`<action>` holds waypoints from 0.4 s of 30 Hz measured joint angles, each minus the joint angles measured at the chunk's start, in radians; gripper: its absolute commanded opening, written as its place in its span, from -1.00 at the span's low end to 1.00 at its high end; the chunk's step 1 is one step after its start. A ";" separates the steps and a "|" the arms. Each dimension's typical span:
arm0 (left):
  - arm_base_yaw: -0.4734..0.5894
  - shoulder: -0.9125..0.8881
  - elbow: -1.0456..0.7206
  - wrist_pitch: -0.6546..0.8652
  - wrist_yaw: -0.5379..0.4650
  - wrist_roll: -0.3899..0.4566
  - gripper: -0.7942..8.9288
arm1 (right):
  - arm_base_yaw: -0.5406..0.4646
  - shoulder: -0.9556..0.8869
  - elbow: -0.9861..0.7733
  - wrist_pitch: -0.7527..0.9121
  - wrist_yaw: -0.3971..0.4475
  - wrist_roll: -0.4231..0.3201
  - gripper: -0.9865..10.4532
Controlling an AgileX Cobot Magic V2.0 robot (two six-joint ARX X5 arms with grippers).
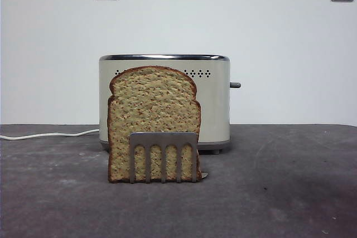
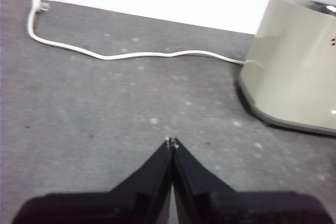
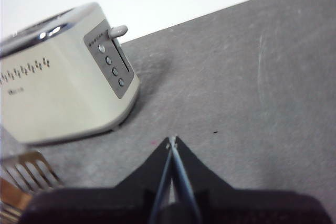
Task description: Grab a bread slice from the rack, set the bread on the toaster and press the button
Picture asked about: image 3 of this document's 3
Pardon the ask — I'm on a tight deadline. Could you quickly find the shiny metal toast rack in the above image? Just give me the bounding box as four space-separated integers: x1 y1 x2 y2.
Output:
0 150 65 224

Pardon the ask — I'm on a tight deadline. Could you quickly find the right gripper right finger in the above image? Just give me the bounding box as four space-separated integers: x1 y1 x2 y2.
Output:
172 135 334 224

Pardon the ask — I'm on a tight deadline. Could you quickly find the cream two-slot toaster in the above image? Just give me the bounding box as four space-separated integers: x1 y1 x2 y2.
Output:
0 2 141 146

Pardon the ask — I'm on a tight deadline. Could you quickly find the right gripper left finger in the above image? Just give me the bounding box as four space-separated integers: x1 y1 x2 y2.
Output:
19 136 173 224

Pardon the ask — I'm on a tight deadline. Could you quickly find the grey toaster lever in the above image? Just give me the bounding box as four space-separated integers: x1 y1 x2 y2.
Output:
108 25 129 39

